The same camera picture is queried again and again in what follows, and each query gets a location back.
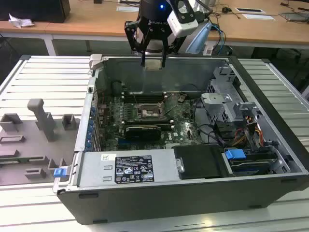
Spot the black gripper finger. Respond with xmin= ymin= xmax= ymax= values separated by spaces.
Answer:
xmin=159 ymin=28 xmax=183 ymax=69
xmin=124 ymin=20 xmax=153 ymax=67

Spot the silver square CPU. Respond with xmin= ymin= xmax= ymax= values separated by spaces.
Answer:
xmin=144 ymin=59 xmax=163 ymax=71

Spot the metal socket cover frame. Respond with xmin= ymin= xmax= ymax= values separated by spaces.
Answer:
xmin=137 ymin=104 xmax=161 ymax=121

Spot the RAM slot with white clips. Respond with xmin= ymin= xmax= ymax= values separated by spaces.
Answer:
xmin=123 ymin=97 xmax=169 ymax=101
xmin=124 ymin=124 xmax=175 ymax=129
xmin=124 ymin=119 xmax=174 ymax=123
xmin=123 ymin=92 xmax=169 ymax=96

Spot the CPU socket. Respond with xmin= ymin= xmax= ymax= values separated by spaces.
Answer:
xmin=136 ymin=103 xmax=167 ymax=121

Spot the white desk outlet plate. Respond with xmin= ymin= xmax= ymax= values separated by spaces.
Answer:
xmin=116 ymin=5 xmax=140 ymax=12
xmin=242 ymin=14 xmax=277 ymax=21
xmin=235 ymin=7 xmax=266 ymax=14

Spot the wooden desk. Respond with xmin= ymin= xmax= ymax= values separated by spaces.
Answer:
xmin=0 ymin=0 xmax=309 ymax=56

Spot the grey case latch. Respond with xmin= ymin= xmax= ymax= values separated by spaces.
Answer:
xmin=88 ymin=53 xmax=104 ymax=71

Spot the silver drive cage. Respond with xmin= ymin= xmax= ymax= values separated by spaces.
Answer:
xmin=200 ymin=66 xmax=263 ymax=126

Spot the green motherboard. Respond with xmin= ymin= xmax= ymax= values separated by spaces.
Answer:
xmin=96 ymin=91 xmax=206 ymax=152

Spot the black graphics card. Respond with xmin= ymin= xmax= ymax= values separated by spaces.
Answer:
xmin=125 ymin=125 xmax=162 ymax=143

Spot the black box on desk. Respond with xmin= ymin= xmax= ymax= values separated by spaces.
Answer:
xmin=0 ymin=0 xmax=71 ymax=24

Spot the crumpled white paper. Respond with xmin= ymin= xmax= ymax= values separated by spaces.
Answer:
xmin=8 ymin=13 xmax=35 ymax=29

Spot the silver shroud latch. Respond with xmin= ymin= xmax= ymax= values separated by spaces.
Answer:
xmin=175 ymin=157 xmax=185 ymax=173

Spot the black plastic shroud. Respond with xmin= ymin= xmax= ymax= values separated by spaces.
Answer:
xmin=173 ymin=144 xmax=229 ymax=180

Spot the blue disk carrier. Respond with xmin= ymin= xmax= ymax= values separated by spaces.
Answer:
xmin=224 ymin=149 xmax=246 ymax=160

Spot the silver power supply with label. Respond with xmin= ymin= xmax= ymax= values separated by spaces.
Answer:
xmin=77 ymin=148 xmax=181 ymax=188

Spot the black hard disk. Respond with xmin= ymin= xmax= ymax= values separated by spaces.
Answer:
xmin=229 ymin=158 xmax=278 ymax=176

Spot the grey parts rack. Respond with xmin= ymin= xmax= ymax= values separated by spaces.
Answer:
xmin=0 ymin=98 xmax=82 ymax=186

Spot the black open PC case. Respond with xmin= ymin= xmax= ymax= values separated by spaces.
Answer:
xmin=52 ymin=53 xmax=309 ymax=227

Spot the green RAM stick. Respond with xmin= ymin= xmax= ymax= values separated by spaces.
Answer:
xmin=0 ymin=157 xmax=45 ymax=164

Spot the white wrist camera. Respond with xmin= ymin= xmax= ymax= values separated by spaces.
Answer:
xmin=168 ymin=0 xmax=199 ymax=39

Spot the blue cable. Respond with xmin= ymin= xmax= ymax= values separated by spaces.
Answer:
xmin=209 ymin=23 xmax=227 ymax=56

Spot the black internal cable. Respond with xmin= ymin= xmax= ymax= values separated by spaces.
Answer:
xmin=192 ymin=98 xmax=227 ymax=148

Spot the yellow power wire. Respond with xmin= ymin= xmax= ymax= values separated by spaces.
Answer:
xmin=232 ymin=134 xmax=248 ymax=145

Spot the orange power wire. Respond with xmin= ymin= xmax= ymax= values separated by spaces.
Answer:
xmin=254 ymin=127 xmax=264 ymax=146

